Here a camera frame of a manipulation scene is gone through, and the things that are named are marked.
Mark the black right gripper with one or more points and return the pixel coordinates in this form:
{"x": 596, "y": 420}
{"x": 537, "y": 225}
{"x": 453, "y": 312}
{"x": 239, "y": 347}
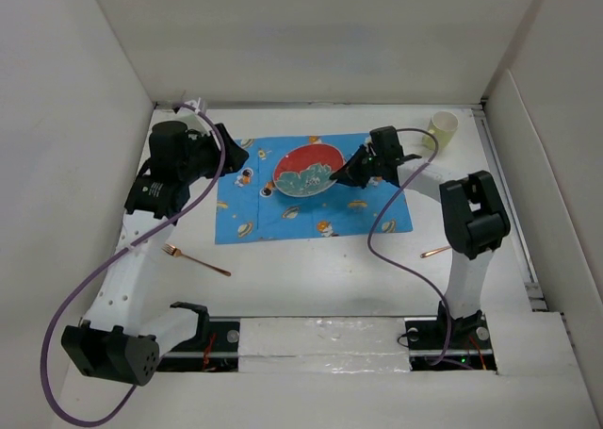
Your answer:
{"x": 350, "y": 173}

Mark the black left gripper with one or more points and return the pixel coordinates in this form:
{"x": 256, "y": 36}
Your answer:
{"x": 234, "y": 156}

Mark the blue space-print cloth placemat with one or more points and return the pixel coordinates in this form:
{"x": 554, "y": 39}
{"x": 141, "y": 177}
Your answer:
{"x": 250, "y": 208}

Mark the red and teal floral plate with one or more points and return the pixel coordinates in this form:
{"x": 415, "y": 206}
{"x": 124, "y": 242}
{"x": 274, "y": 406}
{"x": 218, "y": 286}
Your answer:
{"x": 306, "y": 171}

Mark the pale yellow paper cup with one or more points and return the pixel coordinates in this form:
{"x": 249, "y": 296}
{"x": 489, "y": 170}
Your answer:
{"x": 442, "y": 128}

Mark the copper fork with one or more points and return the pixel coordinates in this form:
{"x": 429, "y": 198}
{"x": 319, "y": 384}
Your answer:
{"x": 173, "y": 251}

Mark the copper spoon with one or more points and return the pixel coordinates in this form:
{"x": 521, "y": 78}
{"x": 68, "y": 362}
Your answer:
{"x": 435, "y": 252}

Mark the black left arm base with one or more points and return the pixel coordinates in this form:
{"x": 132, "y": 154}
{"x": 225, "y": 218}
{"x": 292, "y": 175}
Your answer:
{"x": 217, "y": 353}

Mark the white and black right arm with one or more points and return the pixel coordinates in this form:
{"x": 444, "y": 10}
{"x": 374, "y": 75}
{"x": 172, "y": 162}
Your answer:
{"x": 474, "y": 217}

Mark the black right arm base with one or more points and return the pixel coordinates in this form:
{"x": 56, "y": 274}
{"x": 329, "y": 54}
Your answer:
{"x": 433, "y": 344}

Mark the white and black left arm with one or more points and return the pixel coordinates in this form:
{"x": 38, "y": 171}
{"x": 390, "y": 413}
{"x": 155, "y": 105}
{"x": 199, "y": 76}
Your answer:
{"x": 113, "y": 342}

